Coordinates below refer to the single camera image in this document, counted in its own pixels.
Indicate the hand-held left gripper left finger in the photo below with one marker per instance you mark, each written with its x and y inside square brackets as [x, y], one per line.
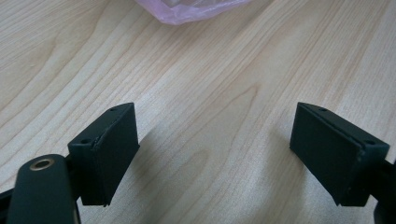
[107, 158]

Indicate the pink plastic trash bag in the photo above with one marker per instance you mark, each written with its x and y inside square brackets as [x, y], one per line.
[183, 11]

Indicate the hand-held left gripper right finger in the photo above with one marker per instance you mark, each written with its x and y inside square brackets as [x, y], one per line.
[330, 155]

